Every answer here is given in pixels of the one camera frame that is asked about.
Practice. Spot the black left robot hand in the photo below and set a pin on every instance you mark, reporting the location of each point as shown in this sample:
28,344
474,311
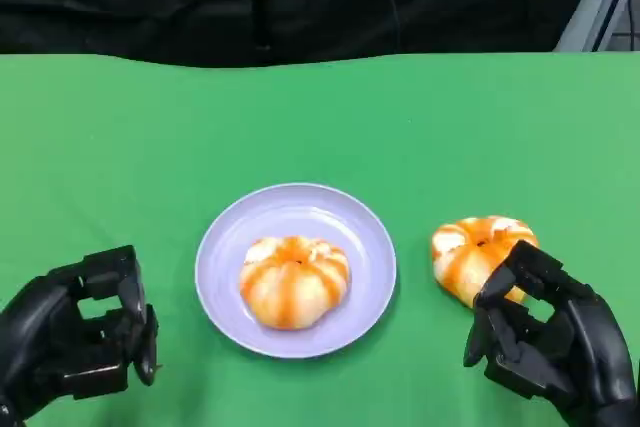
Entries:
45,342

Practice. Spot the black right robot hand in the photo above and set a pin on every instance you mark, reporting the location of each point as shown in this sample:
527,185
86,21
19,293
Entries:
590,337

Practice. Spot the orange and white bread roll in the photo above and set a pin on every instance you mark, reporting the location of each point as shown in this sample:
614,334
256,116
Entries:
295,287
465,257

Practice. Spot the aluminium frame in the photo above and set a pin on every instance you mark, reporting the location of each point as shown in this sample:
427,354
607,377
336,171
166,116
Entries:
597,2

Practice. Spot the green table cloth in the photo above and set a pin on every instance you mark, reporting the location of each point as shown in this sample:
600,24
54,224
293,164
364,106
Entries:
320,122

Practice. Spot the lilac plate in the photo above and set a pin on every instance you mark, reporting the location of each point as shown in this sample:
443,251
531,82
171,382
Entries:
225,257

